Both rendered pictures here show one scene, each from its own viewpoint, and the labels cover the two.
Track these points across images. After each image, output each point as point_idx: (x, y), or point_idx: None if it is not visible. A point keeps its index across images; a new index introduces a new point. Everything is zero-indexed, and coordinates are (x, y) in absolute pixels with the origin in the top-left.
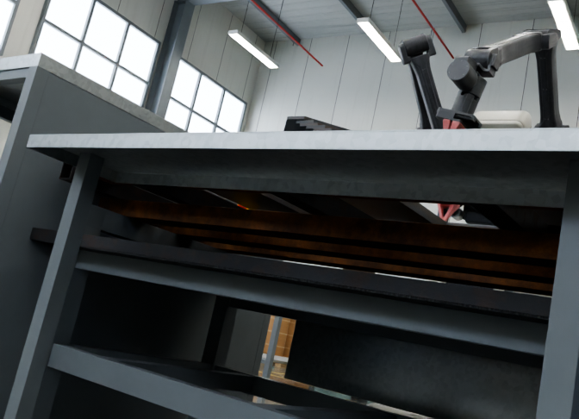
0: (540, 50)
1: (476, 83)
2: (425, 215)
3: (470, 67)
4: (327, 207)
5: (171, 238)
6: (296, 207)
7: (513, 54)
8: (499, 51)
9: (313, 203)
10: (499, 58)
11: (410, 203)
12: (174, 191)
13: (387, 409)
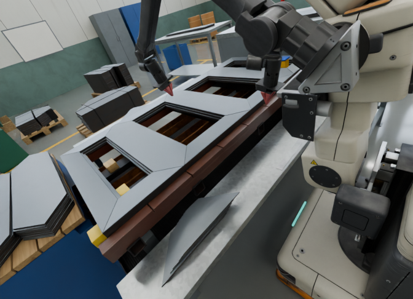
0: None
1: (145, 70)
2: (200, 115)
3: (139, 66)
4: (179, 111)
5: None
6: (252, 81)
7: (144, 30)
8: (137, 43)
9: (175, 111)
10: (136, 53)
11: (190, 112)
12: (214, 85)
13: (316, 187)
